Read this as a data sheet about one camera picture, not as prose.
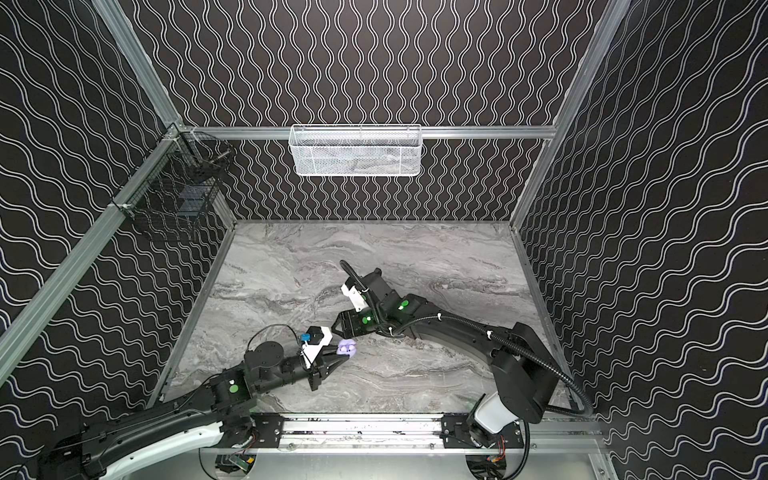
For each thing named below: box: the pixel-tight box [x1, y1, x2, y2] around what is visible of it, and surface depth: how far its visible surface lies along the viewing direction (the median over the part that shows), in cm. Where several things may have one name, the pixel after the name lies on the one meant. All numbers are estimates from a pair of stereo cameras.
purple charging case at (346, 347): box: [336, 339, 357, 357], surface depth 72 cm
